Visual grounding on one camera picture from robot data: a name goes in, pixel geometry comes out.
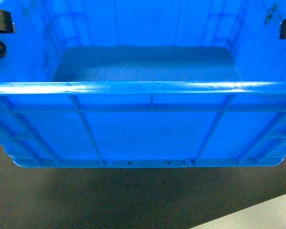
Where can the large blue plastic crate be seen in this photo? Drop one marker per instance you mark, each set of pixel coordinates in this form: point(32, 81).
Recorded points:
point(144, 83)

